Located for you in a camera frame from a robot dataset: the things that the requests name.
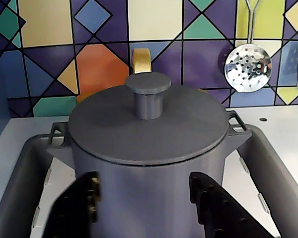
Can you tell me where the gray sink basin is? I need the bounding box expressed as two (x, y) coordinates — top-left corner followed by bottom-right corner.
(0, 125), (298, 238)

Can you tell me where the metal skimmer spoon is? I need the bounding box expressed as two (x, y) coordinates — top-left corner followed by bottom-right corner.
(224, 0), (273, 94)

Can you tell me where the blue toy kitchen unit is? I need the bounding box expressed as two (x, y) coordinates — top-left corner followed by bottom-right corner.
(0, 0), (298, 238)

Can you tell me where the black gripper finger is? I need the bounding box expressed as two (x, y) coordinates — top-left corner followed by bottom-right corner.
(43, 171), (101, 238)
(190, 172), (281, 238)

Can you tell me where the gray pot lid with knob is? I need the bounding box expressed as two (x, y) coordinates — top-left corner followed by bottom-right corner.
(67, 73), (230, 166)

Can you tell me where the gray cooking pot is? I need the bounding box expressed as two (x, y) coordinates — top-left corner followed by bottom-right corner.
(46, 111), (253, 238)

